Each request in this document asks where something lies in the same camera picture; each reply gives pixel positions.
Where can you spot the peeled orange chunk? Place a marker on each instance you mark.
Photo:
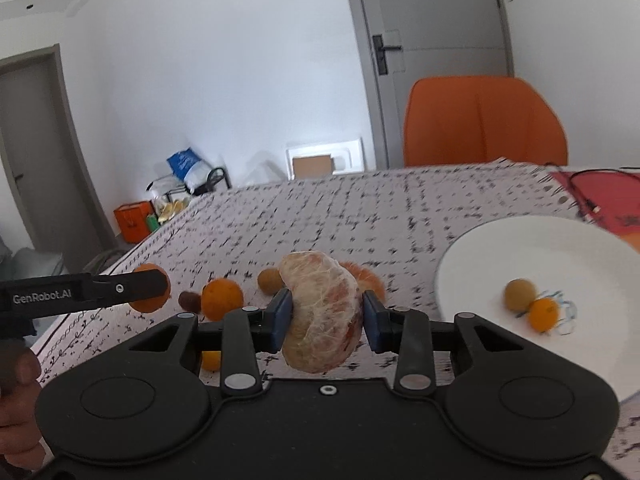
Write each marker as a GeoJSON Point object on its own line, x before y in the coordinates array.
{"type": "Point", "coordinates": [368, 277]}
{"type": "Point", "coordinates": [320, 310]}

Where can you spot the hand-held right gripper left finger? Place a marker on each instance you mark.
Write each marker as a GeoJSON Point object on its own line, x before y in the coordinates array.
{"type": "Point", "coordinates": [282, 316]}

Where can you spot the small orange kumquat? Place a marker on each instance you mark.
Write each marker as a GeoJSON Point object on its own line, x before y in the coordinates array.
{"type": "Point", "coordinates": [544, 314]}

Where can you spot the orange box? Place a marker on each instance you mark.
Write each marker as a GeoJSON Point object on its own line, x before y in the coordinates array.
{"type": "Point", "coordinates": [131, 220]}

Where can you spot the brown cardboard box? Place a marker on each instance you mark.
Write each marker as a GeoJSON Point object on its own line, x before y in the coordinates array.
{"type": "Point", "coordinates": [312, 167]}

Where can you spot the black-patterned white tablecloth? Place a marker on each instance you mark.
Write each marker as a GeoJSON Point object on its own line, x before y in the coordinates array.
{"type": "Point", "coordinates": [350, 210]}

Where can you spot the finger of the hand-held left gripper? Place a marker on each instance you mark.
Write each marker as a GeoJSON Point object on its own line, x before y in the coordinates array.
{"type": "Point", "coordinates": [130, 287]}

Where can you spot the white plastic bag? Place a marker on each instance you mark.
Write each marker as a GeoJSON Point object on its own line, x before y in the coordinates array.
{"type": "Point", "coordinates": [162, 190]}

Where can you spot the light brown longan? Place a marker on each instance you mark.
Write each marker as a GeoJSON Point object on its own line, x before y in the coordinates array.
{"type": "Point", "coordinates": [520, 294]}
{"type": "Point", "coordinates": [270, 280]}

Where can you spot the white plate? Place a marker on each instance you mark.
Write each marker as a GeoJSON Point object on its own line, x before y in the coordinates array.
{"type": "Point", "coordinates": [500, 260]}

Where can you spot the small green packet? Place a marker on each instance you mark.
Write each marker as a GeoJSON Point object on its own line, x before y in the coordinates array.
{"type": "Point", "coordinates": [152, 223]}

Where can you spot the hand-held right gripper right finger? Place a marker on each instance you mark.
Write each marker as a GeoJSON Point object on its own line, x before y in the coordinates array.
{"type": "Point", "coordinates": [372, 322]}

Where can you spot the grey door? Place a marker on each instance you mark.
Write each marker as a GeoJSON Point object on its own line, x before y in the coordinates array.
{"type": "Point", "coordinates": [440, 10]}

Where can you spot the blue and white bag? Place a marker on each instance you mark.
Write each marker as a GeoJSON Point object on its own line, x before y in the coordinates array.
{"type": "Point", "coordinates": [185, 165]}

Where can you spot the person's left hand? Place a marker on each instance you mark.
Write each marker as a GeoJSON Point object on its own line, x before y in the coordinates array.
{"type": "Point", "coordinates": [17, 415]}

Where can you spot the white board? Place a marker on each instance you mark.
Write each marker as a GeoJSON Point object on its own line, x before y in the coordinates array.
{"type": "Point", "coordinates": [325, 147]}

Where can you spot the round orange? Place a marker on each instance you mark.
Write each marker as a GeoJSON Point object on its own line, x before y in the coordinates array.
{"type": "Point", "coordinates": [150, 306]}
{"type": "Point", "coordinates": [222, 300]}

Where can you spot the orange chair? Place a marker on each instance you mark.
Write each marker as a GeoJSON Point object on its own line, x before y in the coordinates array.
{"type": "Point", "coordinates": [480, 120]}

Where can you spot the grey-brown door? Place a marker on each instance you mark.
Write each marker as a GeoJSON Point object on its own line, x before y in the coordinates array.
{"type": "Point", "coordinates": [45, 160]}

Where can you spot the black metal rack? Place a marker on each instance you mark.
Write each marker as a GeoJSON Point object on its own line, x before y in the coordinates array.
{"type": "Point", "coordinates": [217, 180]}

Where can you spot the red and orange mat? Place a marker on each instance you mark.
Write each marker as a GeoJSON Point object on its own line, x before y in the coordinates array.
{"type": "Point", "coordinates": [615, 195]}

